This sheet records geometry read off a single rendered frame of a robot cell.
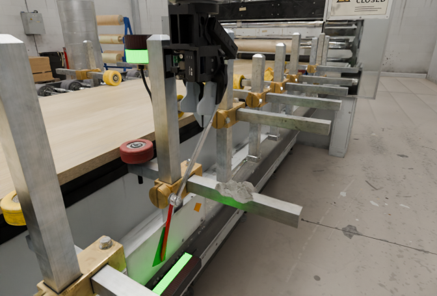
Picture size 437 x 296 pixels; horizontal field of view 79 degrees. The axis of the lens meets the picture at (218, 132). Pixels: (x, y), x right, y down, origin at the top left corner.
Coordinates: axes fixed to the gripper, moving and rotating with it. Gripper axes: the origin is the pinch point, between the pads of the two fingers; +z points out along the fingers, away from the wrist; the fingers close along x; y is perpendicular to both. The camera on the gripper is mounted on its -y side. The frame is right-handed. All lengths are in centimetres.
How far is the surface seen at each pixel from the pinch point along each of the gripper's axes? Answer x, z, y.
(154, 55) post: -7.9, -11.9, 4.3
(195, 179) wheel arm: -3.7, 15.0, -1.3
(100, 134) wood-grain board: -37.0, 11.1, -3.0
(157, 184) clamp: -8.8, 14.3, 5.5
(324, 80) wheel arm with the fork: 7, 6, -100
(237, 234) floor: -27, 101, -79
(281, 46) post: -7, -11, -71
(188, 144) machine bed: -27.7, 23.1, -31.7
